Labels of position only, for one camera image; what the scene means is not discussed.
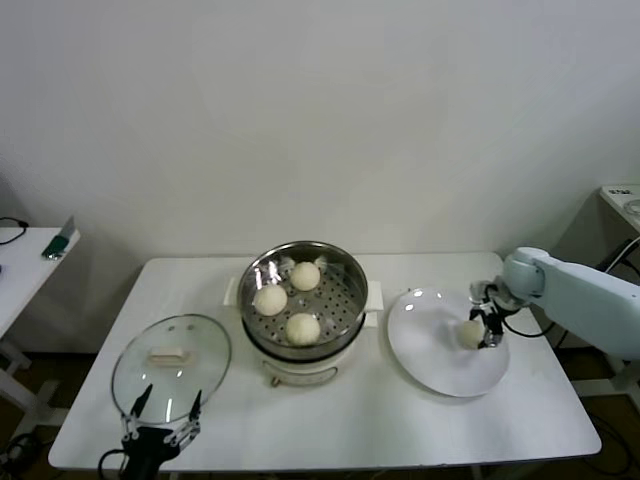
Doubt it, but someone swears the black floor cable loop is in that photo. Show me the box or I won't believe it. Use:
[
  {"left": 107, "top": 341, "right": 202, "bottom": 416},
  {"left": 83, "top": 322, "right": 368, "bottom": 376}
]
[{"left": 593, "top": 413, "right": 640, "bottom": 476}]

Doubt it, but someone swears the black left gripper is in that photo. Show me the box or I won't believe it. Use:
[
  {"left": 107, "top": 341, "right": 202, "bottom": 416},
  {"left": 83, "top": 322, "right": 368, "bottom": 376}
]
[{"left": 122, "top": 383, "right": 204, "bottom": 480}]

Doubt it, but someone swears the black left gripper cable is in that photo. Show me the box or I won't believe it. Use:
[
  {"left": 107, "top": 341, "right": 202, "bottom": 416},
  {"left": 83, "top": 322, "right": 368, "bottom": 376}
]
[{"left": 96, "top": 447, "right": 126, "bottom": 480}]

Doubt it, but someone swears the green handled scraper tool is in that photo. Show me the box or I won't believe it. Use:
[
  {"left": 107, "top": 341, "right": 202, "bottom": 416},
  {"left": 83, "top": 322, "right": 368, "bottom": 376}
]
[{"left": 41, "top": 215, "right": 80, "bottom": 261}]

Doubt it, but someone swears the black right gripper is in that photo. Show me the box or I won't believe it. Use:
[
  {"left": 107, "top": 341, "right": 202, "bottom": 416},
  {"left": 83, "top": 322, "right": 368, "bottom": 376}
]
[{"left": 468, "top": 284, "right": 522, "bottom": 350}]

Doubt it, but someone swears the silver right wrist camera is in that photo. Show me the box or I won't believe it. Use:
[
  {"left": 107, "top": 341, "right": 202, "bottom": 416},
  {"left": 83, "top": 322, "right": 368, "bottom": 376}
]
[{"left": 468, "top": 280, "right": 501, "bottom": 305}]

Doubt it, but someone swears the white power cable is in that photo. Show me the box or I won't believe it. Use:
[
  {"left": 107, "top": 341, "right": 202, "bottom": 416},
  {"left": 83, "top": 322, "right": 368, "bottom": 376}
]
[{"left": 612, "top": 247, "right": 640, "bottom": 287}]

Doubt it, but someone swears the white electric cooker base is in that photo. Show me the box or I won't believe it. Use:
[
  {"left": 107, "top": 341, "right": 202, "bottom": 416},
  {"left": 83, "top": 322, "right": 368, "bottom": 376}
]
[{"left": 223, "top": 277, "right": 384, "bottom": 389}]

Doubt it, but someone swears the white steamed baozi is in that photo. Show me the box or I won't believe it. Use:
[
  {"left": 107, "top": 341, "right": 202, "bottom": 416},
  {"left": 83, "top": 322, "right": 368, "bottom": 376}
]
[
  {"left": 458, "top": 320, "right": 485, "bottom": 350},
  {"left": 285, "top": 312, "right": 322, "bottom": 348},
  {"left": 289, "top": 261, "right": 321, "bottom": 292},
  {"left": 253, "top": 285, "right": 289, "bottom": 317}
]

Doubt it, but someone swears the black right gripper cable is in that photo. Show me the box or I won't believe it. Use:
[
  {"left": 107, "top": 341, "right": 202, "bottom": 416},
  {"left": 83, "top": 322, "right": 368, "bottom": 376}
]
[{"left": 499, "top": 314, "right": 557, "bottom": 338}]

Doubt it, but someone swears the black floor cable bundle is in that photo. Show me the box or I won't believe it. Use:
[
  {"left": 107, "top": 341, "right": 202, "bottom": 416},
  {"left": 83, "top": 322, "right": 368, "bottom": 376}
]
[{"left": 0, "top": 432, "right": 37, "bottom": 472}]

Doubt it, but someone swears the black power adapter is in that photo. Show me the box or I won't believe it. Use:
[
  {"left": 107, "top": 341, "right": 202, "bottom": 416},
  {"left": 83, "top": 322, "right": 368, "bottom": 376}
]
[{"left": 597, "top": 238, "right": 634, "bottom": 274}]

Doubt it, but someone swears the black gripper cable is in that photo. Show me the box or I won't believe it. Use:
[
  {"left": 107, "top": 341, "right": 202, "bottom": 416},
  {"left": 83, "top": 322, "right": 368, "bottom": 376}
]
[
  {"left": 96, "top": 447, "right": 126, "bottom": 480},
  {"left": 499, "top": 314, "right": 557, "bottom": 338}
]

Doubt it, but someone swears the perforated steel steamer basket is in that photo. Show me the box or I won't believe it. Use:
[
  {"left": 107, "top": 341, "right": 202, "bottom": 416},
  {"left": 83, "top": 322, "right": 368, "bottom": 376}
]
[{"left": 236, "top": 241, "right": 370, "bottom": 361}]

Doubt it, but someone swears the white round plate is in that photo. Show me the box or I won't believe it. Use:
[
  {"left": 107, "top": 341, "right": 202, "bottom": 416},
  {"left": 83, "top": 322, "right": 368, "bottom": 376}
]
[{"left": 386, "top": 286, "right": 511, "bottom": 399}]

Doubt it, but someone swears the thin black cable on side table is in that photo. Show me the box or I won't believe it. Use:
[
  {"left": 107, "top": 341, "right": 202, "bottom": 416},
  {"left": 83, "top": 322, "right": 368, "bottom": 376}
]
[{"left": 0, "top": 217, "right": 29, "bottom": 246}]

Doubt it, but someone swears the glass lid with cream handle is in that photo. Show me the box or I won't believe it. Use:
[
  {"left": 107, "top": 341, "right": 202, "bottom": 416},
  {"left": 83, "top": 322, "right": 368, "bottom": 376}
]
[{"left": 110, "top": 313, "right": 233, "bottom": 427}]

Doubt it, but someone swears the white side table with tool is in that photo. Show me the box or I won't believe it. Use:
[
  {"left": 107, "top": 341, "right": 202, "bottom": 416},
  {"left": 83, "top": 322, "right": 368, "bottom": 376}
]
[{"left": 0, "top": 227, "right": 81, "bottom": 426}]

